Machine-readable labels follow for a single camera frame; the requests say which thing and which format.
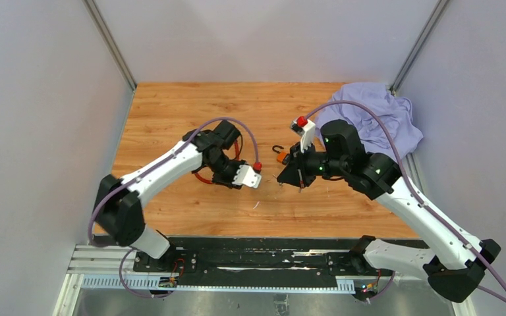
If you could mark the orange black padlock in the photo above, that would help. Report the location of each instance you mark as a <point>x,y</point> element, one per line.
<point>283,157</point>

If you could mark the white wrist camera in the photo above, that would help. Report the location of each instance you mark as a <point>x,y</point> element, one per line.
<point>305,128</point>
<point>247,176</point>

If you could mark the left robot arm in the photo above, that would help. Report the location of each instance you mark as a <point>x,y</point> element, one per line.
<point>120,201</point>

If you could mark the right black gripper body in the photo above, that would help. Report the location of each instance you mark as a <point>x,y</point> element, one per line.
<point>313,162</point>

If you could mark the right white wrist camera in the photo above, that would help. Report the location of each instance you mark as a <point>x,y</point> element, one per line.
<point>305,128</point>

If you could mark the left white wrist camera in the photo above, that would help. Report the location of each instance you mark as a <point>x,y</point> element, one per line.
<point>247,176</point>

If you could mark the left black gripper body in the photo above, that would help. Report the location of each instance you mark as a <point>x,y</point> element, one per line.
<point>225,170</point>

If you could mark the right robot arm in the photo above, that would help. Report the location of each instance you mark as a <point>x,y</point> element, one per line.
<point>453,261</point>

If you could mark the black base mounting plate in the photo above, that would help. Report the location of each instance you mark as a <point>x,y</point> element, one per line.
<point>259,262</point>

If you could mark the aluminium frame rail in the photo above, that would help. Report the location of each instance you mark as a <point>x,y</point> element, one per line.
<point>111,267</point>

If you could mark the red cable lock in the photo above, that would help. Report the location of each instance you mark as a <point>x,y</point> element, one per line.
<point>238,149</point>

